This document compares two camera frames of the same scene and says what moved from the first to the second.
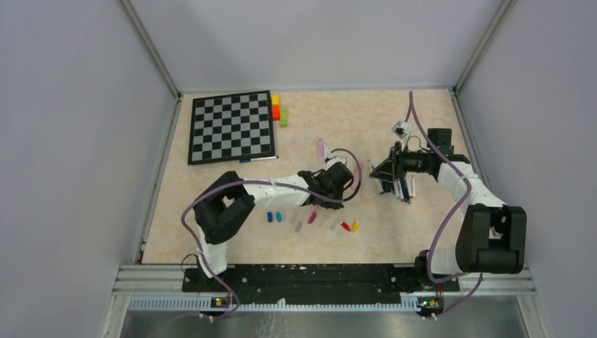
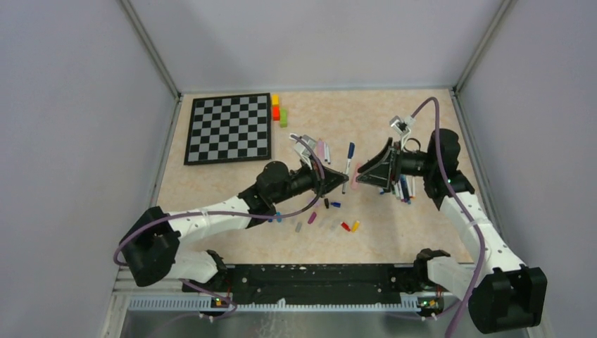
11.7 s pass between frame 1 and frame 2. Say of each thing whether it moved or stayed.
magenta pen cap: stayed
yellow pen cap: stayed
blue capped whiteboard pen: moved
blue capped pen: stayed
